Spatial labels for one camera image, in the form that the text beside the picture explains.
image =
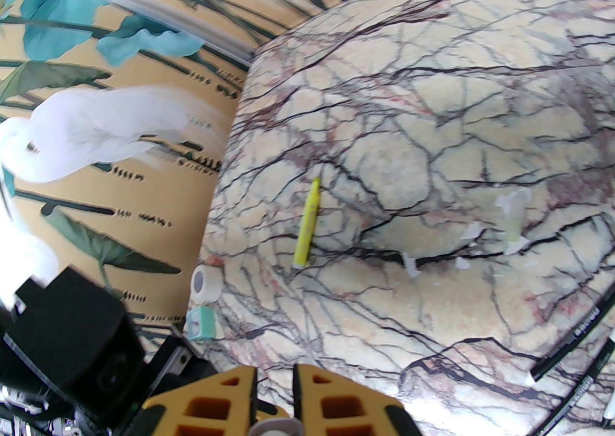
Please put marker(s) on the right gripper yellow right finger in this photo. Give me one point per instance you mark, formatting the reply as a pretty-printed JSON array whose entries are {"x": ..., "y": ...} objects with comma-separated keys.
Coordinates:
[{"x": 307, "y": 386}]

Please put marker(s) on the black marker pen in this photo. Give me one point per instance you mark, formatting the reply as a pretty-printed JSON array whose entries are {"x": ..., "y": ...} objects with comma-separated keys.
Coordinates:
[
  {"x": 584, "y": 391},
  {"x": 576, "y": 333}
]

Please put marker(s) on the yellow highlighter pen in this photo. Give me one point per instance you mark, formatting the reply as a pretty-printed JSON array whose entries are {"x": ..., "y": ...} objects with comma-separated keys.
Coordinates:
[{"x": 307, "y": 222}]

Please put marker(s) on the mint green plastic block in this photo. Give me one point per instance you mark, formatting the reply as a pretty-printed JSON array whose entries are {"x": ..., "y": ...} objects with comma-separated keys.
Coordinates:
[{"x": 202, "y": 323}]

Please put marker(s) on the white tape roll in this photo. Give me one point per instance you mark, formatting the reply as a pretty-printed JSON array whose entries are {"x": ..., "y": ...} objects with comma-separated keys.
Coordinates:
[{"x": 206, "y": 284}]

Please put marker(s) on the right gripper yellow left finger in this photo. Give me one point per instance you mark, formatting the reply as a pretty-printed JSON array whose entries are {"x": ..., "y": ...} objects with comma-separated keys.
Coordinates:
[{"x": 192, "y": 395}]

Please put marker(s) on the white paper scrap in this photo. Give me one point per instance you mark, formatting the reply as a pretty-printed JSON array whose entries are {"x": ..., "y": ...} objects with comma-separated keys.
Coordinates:
[
  {"x": 411, "y": 265},
  {"x": 462, "y": 263},
  {"x": 473, "y": 232}
]

